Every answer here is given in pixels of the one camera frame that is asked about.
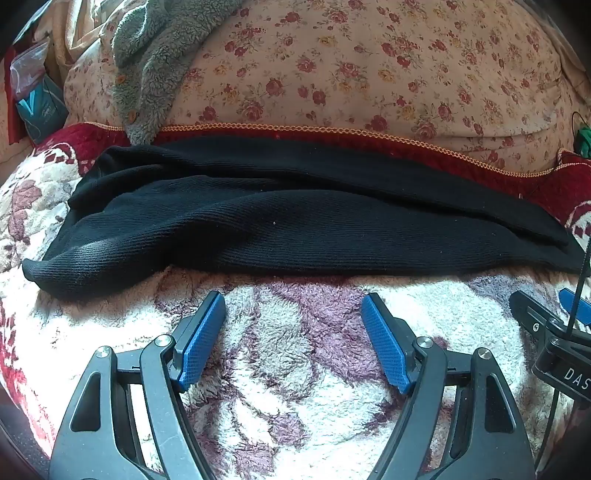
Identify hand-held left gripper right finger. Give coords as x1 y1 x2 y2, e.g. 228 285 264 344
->
360 292 539 480

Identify clear plastic bag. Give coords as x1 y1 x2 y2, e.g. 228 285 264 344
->
9 39 51 100

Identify teal packet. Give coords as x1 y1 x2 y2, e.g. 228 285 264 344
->
16 76 70 144

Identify green plastic clip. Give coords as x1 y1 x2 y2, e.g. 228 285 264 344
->
571 111 591 160

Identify black pants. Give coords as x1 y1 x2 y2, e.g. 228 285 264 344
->
22 138 587 301

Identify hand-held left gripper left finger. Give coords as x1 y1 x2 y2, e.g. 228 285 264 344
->
48 290 227 480

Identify grey fleece garment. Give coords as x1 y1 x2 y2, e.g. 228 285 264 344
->
111 0 245 144

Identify pink floral quilt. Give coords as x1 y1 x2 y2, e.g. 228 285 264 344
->
60 0 587 176

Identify beige curtain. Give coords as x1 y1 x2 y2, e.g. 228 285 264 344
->
46 0 121 75

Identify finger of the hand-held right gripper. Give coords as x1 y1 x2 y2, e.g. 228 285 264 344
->
510 290 573 341
558 287 591 319

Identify red white plush blanket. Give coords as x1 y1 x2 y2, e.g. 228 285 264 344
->
0 122 591 480

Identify black cable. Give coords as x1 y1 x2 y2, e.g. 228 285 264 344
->
540 242 591 462

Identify red cloth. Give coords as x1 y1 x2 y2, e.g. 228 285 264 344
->
2 46 21 144

